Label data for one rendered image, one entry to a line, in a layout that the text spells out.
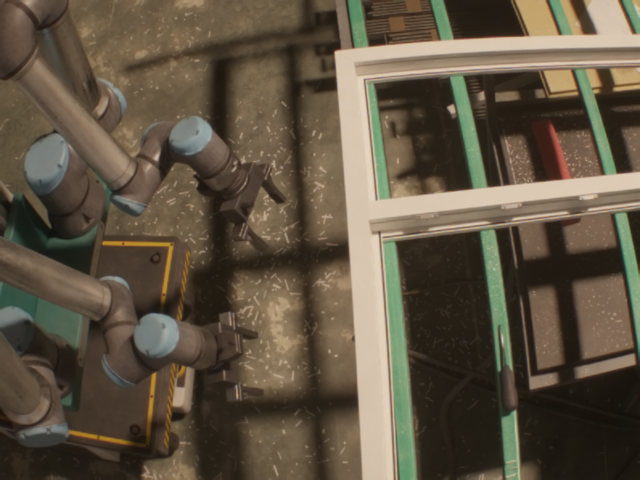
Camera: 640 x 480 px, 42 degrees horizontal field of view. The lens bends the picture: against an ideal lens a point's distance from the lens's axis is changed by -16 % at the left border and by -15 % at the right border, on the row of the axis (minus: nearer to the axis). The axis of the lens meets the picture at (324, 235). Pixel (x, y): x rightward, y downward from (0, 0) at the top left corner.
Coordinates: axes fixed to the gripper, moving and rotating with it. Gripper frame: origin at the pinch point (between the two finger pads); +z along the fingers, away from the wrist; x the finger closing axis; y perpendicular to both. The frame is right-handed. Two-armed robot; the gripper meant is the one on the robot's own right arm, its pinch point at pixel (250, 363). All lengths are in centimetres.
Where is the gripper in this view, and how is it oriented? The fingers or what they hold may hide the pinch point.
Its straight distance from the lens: 207.4
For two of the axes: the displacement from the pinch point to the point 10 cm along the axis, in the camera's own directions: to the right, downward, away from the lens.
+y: -8.4, 2.6, 4.8
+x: 0.9, 9.3, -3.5
